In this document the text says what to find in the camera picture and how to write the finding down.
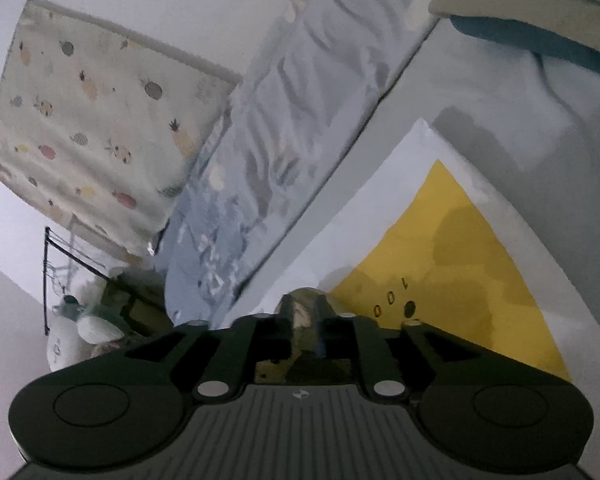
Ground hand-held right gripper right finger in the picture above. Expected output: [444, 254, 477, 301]
[316, 296, 481, 403]

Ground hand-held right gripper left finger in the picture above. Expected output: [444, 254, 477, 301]
[125, 296, 293, 403]

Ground olive and beige shoe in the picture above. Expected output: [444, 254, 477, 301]
[257, 287, 352, 386]

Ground cardboard box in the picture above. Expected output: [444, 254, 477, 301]
[105, 270, 177, 337]

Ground white and yellow mailing bag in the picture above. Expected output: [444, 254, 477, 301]
[235, 117, 577, 387]

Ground grey and white plush toy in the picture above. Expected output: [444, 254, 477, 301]
[45, 294, 137, 374]

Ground blue printed duvet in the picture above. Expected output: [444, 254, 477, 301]
[152, 0, 454, 329]

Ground black metal clothes rack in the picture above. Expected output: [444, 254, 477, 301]
[42, 225, 157, 337]

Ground pineapple print cloth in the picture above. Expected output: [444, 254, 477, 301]
[0, 0, 244, 262]

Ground grey-blue printed bed sheet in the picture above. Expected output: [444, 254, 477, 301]
[220, 7, 600, 411]

